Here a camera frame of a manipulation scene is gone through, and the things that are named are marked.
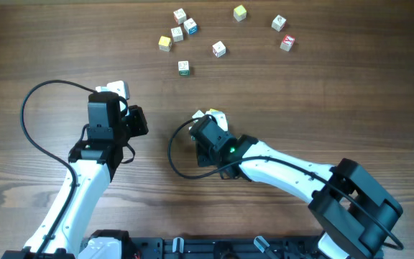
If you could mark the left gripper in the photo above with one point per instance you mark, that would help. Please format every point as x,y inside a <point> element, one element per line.
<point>136,114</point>

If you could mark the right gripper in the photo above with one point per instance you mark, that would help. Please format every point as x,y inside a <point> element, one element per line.
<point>203,158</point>

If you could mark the white block moved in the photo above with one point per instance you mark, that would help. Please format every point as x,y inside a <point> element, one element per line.
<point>199,114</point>

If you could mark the white block red edge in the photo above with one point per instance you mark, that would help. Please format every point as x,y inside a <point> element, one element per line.
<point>177,34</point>

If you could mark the yellow top wooden block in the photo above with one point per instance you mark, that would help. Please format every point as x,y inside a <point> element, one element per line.
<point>210,111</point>

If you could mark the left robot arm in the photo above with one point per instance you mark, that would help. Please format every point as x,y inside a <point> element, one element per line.
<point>91,165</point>

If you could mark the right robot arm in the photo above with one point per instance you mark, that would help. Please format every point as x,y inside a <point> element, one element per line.
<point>357,214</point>

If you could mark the white block green side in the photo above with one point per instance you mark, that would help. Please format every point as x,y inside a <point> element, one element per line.
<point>183,68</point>

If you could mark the yellow block left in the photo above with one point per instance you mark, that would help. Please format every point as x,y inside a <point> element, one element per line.
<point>165,43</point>

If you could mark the white block red side middle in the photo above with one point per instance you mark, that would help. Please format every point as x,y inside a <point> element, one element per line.
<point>219,49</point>

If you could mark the white block red side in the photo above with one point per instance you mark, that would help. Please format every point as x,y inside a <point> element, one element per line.
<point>219,49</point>
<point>180,16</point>

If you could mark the white block blue side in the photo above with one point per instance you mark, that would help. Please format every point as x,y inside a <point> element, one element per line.
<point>190,26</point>

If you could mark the white block red side top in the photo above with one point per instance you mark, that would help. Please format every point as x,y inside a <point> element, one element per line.
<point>180,16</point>

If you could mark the red letter block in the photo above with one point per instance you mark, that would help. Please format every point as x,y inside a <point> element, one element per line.
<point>287,43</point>

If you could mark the white block far right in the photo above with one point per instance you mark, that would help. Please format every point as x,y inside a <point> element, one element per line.
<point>278,23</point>

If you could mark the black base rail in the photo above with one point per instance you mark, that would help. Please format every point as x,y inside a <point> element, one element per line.
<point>158,248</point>

